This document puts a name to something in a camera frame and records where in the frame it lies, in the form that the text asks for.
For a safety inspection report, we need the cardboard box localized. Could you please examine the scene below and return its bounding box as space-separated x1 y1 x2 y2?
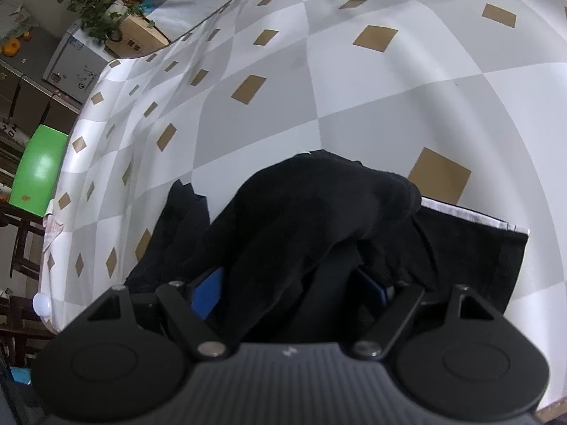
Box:
104 14 170 58

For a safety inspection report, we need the grey checkered tablecloth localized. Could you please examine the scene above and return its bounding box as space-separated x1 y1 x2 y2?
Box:
33 0 567 423

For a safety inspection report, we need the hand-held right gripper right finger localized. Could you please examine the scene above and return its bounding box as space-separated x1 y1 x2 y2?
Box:
352 267 506 359

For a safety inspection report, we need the grey top wooden cabinet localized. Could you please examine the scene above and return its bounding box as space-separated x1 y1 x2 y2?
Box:
0 2 83 142

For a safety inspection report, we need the pale pink cloth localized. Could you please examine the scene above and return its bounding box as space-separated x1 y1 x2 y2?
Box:
42 212 66 251

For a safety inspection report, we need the black t-shirt red lettering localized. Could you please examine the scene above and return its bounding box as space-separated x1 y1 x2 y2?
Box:
124 149 530 345

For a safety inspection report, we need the green stool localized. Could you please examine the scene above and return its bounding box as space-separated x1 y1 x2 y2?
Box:
9 124 69 217

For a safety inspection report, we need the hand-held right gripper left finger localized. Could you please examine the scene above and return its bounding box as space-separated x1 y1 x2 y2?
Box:
88 268 229 358

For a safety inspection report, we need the dark wooden chair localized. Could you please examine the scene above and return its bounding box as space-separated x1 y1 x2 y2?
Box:
0 212 56 364

